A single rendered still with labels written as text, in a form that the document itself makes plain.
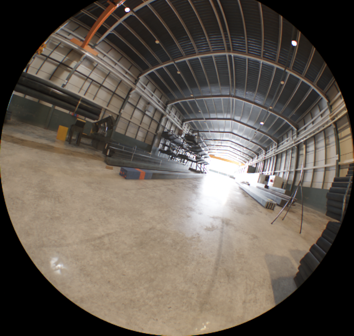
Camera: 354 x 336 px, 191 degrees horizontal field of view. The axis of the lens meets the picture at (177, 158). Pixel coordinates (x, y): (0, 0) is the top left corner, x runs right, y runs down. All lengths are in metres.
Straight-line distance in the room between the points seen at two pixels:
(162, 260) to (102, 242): 0.37
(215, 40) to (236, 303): 10.64
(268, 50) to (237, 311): 10.40
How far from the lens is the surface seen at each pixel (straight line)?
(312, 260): 0.93
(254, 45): 9.95
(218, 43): 10.22
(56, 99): 3.24
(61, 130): 5.24
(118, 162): 2.85
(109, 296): 0.61
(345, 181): 1.12
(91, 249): 0.73
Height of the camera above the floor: 0.60
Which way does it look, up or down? 1 degrees up
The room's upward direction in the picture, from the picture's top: 17 degrees clockwise
